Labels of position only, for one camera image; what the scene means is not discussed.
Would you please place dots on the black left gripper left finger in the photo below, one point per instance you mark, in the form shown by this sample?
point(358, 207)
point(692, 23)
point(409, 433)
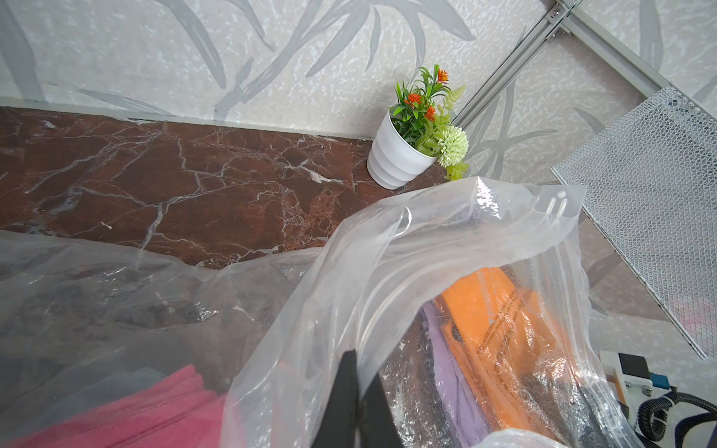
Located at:
point(338, 425)

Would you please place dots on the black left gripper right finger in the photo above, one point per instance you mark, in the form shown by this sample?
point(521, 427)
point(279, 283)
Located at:
point(375, 423)

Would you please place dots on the lilac trousers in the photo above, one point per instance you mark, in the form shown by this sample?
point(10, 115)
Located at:
point(463, 411)

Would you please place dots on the orange trousers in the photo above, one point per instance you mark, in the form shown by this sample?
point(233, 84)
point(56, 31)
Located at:
point(512, 353)

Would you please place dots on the clear plastic vacuum bag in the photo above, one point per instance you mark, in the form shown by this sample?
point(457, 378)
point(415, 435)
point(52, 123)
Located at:
point(270, 333)

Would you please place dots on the pink folded garment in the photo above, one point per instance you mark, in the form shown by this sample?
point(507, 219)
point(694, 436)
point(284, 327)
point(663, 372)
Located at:
point(177, 412)

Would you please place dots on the grey-blue folded garment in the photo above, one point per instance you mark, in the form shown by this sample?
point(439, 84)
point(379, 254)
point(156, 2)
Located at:
point(112, 388)

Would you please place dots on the white pot artificial plant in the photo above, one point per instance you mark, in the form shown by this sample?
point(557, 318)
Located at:
point(418, 132)

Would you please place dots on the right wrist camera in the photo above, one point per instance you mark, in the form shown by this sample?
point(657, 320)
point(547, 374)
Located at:
point(632, 380)

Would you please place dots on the white wire mesh basket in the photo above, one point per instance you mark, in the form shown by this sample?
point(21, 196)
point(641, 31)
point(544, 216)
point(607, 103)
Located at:
point(650, 181)

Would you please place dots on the aluminium frame rail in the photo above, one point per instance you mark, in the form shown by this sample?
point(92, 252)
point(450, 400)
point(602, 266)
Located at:
point(599, 59)

